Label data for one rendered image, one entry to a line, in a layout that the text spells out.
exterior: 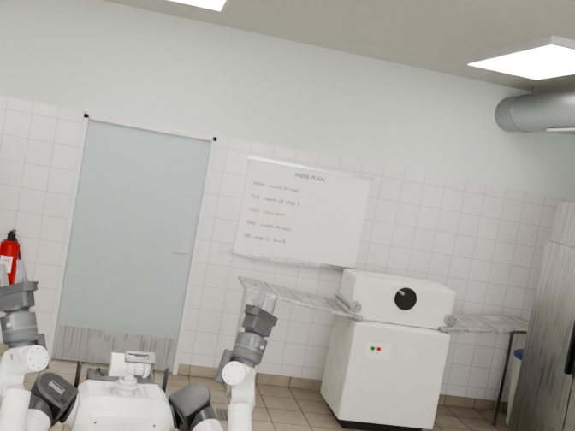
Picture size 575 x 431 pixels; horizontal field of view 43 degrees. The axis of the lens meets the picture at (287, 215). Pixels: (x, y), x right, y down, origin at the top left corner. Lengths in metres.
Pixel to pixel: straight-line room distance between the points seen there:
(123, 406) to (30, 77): 4.42
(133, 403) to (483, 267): 5.17
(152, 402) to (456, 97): 5.06
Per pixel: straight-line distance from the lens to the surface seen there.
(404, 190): 6.58
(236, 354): 2.10
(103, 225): 6.26
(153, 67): 6.20
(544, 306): 5.94
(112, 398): 2.17
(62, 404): 2.16
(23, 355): 1.98
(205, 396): 2.24
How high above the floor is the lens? 1.97
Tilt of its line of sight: 4 degrees down
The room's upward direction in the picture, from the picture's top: 10 degrees clockwise
